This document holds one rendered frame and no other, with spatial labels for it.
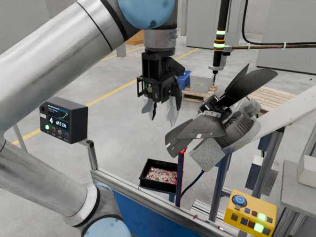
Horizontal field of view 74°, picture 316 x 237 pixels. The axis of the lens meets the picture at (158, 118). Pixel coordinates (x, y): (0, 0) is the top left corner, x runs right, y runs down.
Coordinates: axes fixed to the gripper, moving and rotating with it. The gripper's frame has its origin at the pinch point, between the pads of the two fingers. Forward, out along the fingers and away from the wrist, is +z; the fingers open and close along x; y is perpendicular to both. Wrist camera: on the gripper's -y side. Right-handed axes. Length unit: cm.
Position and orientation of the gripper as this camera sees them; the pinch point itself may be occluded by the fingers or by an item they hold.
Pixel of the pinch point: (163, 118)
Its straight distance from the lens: 60.0
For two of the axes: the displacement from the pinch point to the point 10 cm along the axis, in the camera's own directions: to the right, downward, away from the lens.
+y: -5.0, 4.4, -7.5
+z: 0.0, 8.6, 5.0
